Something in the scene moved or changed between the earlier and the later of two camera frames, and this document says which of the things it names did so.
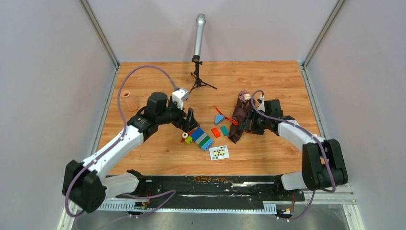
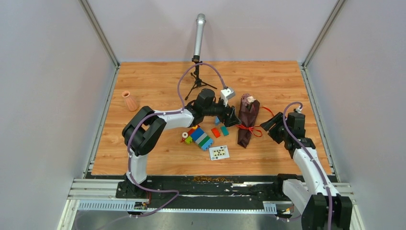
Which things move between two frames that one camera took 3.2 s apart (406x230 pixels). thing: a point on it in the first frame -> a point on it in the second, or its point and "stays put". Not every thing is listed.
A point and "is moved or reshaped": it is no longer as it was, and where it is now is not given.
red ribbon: [230, 119] is moved or reshaped
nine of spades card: [219, 152] stays put
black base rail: [268, 188] stays put
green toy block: [188, 140] stays put
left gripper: [188, 124] -> [232, 120]
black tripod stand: [198, 82] stays put
